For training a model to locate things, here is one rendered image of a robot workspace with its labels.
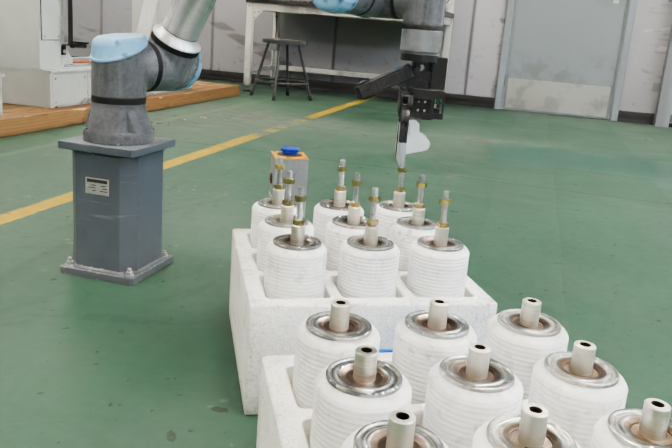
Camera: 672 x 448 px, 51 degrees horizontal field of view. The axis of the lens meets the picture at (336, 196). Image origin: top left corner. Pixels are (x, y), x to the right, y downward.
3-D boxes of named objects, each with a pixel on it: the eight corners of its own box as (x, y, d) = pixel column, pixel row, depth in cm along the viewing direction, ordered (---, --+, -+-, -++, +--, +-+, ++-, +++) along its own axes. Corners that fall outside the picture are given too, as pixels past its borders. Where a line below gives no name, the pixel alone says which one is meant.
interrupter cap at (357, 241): (398, 243, 114) (398, 238, 114) (388, 256, 107) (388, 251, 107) (353, 235, 116) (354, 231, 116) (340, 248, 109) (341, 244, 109)
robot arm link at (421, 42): (403, 28, 125) (400, 28, 133) (400, 54, 126) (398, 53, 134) (445, 32, 125) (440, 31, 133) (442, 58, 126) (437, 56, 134)
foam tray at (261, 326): (244, 416, 106) (249, 305, 102) (228, 312, 143) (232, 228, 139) (484, 405, 115) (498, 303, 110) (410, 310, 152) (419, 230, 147)
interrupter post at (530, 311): (523, 330, 84) (527, 304, 83) (514, 322, 86) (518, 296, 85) (542, 330, 84) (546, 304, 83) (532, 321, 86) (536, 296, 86)
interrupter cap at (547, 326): (513, 340, 81) (514, 334, 81) (486, 313, 88) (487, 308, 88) (572, 339, 82) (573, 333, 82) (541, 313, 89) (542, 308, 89)
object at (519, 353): (489, 481, 84) (509, 342, 79) (459, 436, 93) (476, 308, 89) (562, 476, 86) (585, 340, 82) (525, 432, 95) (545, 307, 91)
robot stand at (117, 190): (58, 272, 157) (56, 140, 150) (106, 249, 175) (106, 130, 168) (131, 286, 153) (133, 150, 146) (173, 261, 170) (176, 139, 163)
